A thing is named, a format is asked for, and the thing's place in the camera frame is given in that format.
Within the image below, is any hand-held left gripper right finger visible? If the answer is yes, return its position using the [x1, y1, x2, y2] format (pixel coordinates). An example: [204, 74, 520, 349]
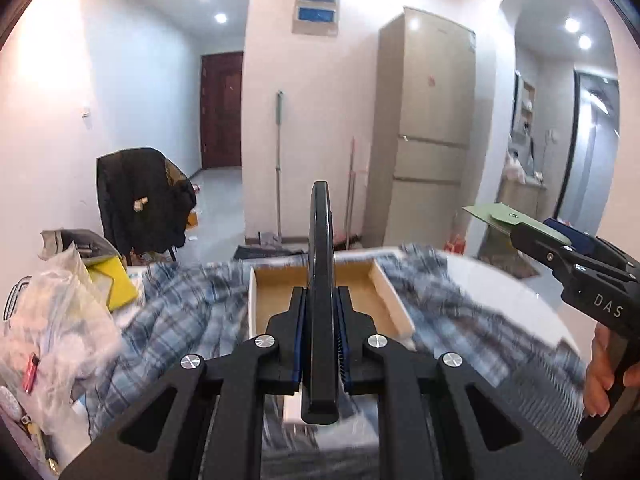
[337, 286, 583, 480]

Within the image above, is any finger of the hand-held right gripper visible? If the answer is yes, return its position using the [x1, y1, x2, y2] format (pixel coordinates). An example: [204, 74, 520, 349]
[510, 222, 640, 286]
[543, 217, 640, 268]

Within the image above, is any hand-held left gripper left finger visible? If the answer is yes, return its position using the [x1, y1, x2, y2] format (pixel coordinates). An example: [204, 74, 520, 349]
[60, 287, 308, 480]

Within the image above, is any cardboard box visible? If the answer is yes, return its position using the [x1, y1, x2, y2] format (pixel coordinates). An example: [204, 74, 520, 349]
[248, 251, 417, 448]

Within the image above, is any green packet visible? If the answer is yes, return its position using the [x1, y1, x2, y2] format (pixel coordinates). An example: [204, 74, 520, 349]
[461, 202, 573, 246]

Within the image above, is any black remote control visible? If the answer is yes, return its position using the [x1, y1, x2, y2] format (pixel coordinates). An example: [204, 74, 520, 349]
[300, 181, 342, 425]

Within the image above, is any person's right hand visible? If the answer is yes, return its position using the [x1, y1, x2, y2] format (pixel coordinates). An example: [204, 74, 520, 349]
[582, 319, 624, 418]

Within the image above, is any beige vanity cabinet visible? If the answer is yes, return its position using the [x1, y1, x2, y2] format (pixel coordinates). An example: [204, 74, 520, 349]
[500, 176, 547, 221]

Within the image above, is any pink cloth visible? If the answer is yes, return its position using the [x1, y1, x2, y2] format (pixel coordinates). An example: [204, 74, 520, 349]
[505, 152, 527, 184]

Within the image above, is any black framed glass door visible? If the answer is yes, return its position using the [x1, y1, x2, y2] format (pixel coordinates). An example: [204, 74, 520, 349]
[556, 67, 621, 208]

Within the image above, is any blue plaid shirt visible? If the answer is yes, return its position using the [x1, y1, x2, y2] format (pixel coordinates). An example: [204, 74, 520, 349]
[85, 242, 588, 480]

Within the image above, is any beige refrigerator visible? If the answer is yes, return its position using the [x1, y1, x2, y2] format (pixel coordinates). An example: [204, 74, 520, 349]
[361, 6, 477, 250]

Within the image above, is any pink broom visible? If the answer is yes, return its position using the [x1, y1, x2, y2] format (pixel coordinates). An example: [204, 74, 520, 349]
[347, 136, 359, 251]

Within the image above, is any grey mop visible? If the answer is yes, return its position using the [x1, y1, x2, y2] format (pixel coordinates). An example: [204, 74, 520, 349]
[272, 90, 285, 241]

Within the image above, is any yellow bag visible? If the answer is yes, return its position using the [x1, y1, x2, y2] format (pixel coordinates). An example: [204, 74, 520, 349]
[87, 255, 140, 313]

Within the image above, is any brown chair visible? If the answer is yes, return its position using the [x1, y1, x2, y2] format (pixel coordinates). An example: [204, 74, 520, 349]
[125, 156, 191, 266]

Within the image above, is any black jacket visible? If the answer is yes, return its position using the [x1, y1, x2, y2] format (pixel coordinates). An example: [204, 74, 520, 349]
[96, 147, 197, 256]

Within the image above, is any grey backpack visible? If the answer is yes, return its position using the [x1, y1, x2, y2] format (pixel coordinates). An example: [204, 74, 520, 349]
[40, 229, 121, 266]

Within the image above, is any clear plastic bag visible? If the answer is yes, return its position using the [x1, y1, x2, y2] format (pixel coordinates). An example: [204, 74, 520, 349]
[0, 245, 123, 436]

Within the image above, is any dark red door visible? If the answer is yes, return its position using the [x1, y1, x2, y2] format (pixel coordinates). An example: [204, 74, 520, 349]
[200, 51, 244, 170]

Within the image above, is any red lighter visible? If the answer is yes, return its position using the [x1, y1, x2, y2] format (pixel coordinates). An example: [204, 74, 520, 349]
[21, 353, 40, 392]

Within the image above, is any grey electrical panel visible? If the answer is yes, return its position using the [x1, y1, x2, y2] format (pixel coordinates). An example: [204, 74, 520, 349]
[291, 0, 342, 38]

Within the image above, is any wall niche shelf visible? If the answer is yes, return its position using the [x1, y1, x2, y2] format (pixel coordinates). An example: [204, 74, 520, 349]
[520, 84, 537, 137]

